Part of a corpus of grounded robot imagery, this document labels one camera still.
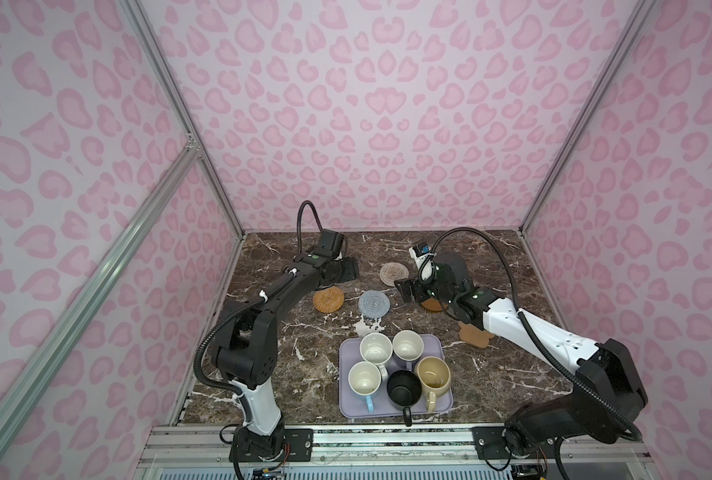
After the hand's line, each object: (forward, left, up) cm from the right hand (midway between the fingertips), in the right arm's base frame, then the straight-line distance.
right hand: (410, 272), depth 83 cm
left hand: (+7, +17, -6) cm, 19 cm away
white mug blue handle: (-23, +12, -17) cm, 31 cm away
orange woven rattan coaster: (+3, +26, -20) cm, 32 cm away
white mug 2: (-14, 0, -17) cm, 22 cm away
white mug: (-15, +9, -16) cm, 24 cm away
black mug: (-26, +2, -18) cm, 32 cm away
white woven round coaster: (+15, +3, -19) cm, 24 cm away
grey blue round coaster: (+1, +10, -19) cm, 22 cm away
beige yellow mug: (-22, -7, -19) cm, 30 cm away
